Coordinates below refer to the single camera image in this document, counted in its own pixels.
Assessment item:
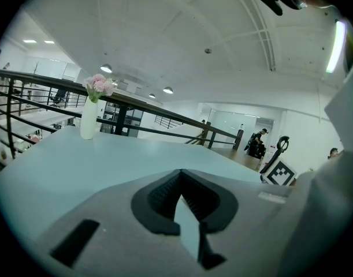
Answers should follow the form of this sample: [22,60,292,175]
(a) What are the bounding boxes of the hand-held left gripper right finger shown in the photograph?
[181,169,239,271]

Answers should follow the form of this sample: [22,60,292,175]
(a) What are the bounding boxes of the black metal railing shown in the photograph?
[0,68,242,167]
[154,114,184,130]

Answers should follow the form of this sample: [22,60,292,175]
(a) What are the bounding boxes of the long ceiling strip light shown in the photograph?
[326,20,347,74]

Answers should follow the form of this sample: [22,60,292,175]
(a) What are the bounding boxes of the black framed glass partition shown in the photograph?
[102,101,144,137]

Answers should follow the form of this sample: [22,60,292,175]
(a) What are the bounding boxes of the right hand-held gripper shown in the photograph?
[259,136,298,186]

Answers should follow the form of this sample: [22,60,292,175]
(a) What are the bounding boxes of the black office chair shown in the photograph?
[49,88,68,109]

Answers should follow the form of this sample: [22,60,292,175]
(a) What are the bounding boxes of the white vase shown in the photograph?
[79,98,99,140]

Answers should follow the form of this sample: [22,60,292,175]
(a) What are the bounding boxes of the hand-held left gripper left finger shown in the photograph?
[131,169,181,236]

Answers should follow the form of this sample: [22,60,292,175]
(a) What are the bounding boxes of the pink flowers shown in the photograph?
[82,73,116,104]

